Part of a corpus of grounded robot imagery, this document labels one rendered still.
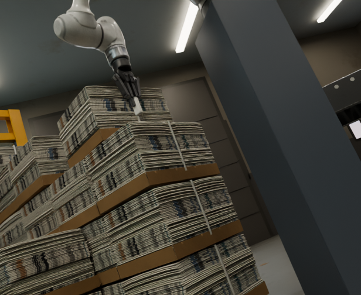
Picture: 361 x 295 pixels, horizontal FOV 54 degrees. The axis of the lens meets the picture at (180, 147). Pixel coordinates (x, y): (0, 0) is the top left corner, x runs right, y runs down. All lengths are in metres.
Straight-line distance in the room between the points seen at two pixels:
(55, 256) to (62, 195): 0.28
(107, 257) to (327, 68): 7.07
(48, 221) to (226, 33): 1.07
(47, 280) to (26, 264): 0.09
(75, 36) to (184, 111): 4.88
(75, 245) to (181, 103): 5.07
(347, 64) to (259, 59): 7.30
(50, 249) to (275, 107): 0.87
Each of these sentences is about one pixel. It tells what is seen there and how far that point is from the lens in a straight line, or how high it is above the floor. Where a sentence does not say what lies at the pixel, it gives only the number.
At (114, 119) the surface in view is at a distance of 1.33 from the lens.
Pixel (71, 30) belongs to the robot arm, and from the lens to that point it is 1.39.
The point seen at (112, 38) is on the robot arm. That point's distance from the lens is 1.48.
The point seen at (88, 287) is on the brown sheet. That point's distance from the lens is 1.34.
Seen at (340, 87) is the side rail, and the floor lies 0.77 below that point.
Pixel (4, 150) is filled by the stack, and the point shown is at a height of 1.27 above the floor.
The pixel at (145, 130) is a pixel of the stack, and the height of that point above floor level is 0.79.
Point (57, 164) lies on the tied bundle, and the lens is 1.65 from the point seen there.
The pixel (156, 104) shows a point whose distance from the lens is 1.49.
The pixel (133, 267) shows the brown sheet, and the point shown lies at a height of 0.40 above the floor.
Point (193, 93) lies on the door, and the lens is 6.37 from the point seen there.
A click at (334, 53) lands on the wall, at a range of 8.26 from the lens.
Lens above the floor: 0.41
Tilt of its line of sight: 14 degrees up
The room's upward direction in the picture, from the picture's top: 21 degrees counter-clockwise
